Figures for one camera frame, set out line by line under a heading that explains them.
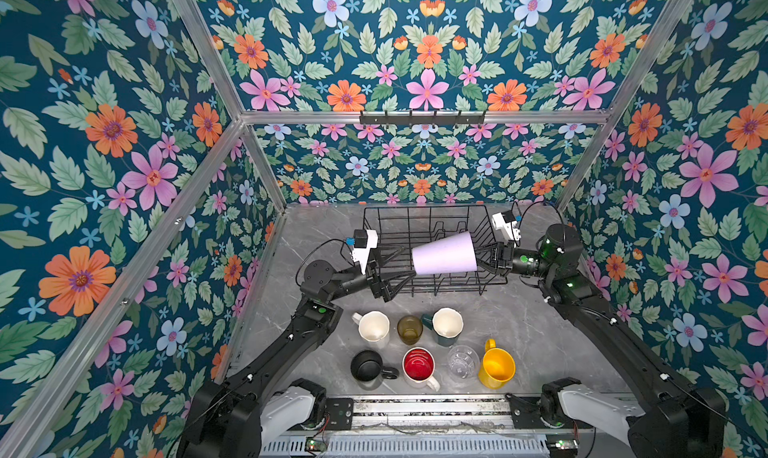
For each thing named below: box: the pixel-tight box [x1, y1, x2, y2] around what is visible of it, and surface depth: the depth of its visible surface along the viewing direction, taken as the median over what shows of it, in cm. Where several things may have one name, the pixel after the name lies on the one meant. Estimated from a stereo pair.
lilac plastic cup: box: [411, 231, 478, 275], surface depth 62 cm
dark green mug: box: [422, 307, 464, 347], surface depth 82 cm
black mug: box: [350, 350, 400, 390], surface depth 78 cm
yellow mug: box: [478, 338, 516, 390], surface depth 78 cm
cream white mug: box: [351, 310, 391, 342], surface depth 82 cm
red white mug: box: [402, 346, 441, 392], surface depth 76 cm
